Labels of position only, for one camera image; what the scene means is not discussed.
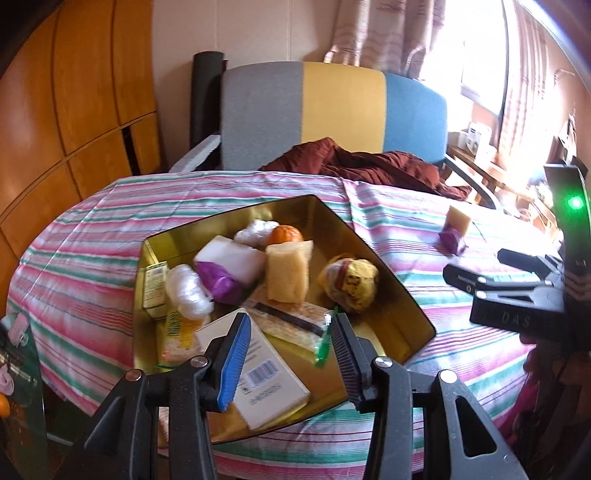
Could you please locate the tan sponge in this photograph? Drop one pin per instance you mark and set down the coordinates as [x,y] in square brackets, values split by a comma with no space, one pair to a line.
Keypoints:
[286,272]

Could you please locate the pink patterned curtain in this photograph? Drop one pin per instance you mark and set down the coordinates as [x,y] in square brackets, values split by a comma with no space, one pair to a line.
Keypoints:
[369,32]
[526,92]

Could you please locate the grey yellow blue chair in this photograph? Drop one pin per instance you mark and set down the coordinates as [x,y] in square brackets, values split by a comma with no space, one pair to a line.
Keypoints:
[258,115]

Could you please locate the dark striped cracker packet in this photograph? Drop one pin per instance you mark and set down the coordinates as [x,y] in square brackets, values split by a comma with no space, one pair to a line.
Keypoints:
[286,325]

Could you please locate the white barcode carton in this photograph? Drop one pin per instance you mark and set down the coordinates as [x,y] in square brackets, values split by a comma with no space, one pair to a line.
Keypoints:
[268,383]

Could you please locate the plain purple snack packet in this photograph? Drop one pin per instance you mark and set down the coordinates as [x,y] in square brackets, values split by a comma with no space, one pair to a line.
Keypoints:
[219,284]

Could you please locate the pink rolled sock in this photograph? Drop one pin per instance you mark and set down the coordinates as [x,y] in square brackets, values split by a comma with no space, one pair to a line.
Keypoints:
[4,381]
[19,330]

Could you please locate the yellow pastry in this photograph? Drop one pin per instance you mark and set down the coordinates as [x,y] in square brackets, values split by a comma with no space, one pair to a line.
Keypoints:
[351,281]

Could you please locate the white foam block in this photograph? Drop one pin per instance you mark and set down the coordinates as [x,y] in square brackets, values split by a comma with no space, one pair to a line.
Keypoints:
[231,258]

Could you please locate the purple printed snack packet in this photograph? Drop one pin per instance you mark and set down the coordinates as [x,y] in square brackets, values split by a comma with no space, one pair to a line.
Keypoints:
[452,241]

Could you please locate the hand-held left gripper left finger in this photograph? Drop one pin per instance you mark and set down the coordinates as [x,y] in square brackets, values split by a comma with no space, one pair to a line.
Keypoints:
[235,355]

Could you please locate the maroon jacket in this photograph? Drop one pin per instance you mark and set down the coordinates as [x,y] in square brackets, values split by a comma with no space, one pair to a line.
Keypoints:
[369,168]

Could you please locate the white barcode box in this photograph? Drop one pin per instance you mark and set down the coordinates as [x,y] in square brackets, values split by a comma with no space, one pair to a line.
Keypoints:
[154,290]

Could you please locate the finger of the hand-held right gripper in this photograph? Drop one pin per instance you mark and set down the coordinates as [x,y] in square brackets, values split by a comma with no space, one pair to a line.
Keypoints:
[471,279]
[526,261]

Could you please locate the striped tablecloth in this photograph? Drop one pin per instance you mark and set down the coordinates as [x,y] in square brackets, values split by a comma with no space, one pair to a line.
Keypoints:
[92,240]

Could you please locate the wooden wardrobe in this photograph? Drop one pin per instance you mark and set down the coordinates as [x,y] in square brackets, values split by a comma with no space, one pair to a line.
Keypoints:
[69,92]

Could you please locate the glass side table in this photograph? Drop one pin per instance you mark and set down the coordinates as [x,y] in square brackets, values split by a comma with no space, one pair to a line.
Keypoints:
[27,392]

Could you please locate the orange fruit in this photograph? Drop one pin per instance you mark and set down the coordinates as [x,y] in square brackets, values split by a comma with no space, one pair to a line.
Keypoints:
[3,406]

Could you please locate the wooden desk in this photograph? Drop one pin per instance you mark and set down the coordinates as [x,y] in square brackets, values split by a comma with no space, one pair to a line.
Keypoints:
[489,170]

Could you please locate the gold tin box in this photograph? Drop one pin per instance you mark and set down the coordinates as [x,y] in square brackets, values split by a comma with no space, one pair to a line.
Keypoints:
[392,314]

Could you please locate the person's red garment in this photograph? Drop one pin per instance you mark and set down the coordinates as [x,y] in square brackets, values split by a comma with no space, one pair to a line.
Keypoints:
[531,415]

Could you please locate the white printed carton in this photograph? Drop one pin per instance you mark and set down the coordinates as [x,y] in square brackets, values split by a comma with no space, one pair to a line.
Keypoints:
[475,138]

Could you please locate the yellow sponge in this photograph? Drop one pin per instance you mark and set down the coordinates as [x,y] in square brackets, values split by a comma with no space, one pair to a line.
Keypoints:
[458,219]

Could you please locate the black rolled mat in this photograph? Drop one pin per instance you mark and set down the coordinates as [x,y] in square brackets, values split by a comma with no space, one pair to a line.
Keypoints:
[205,92]

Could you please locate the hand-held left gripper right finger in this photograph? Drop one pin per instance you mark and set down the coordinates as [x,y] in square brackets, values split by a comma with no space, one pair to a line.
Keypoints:
[344,360]

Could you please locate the white plastic bag ball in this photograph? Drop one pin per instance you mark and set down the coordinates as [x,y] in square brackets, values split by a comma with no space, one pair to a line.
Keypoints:
[187,290]
[251,230]

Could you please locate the orange mandarin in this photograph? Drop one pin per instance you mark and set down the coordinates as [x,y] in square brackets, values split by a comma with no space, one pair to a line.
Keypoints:
[286,235]

